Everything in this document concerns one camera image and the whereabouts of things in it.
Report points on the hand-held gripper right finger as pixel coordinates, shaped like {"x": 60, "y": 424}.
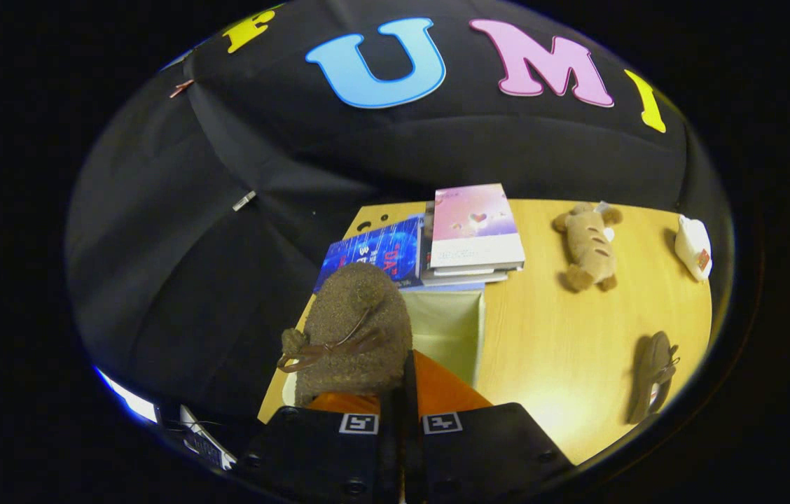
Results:
{"x": 479, "y": 455}

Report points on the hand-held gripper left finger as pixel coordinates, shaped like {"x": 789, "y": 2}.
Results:
{"x": 311, "y": 448}

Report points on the pale green fabric storage box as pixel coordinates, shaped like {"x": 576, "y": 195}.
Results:
{"x": 447, "y": 329}

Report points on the brown fuzzy shoe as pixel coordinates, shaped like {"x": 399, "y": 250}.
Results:
{"x": 653, "y": 371}
{"x": 353, "y": 322}

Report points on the white desk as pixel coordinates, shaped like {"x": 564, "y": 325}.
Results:
{"x": 209, "y": 437}

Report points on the white book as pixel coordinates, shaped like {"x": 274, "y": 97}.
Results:
{"x": 465, "y": 275}

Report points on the computer monitor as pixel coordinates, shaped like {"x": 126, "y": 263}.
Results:
{"x": 129, "y": 399}

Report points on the blue cover book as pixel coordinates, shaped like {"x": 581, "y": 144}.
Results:
{"x": 374, "y": 252}

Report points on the black backdrop cloth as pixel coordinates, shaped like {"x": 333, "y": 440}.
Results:
{"x": 178, "y": 266}

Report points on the pink cover book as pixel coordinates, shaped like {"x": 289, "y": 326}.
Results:
{"x": 472, "y": 224}

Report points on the tan bread plush toy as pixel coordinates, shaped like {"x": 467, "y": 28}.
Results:
{"x": 590, "y": 245}

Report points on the silver clip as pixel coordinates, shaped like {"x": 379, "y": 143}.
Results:
{"x": 244, "y": 201}

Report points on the white plush toy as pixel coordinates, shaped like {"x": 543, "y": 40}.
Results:
{"x": 693, "y": 245}

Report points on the pink wooden clip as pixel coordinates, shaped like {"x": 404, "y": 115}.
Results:
{"x": 181, "y": 88}

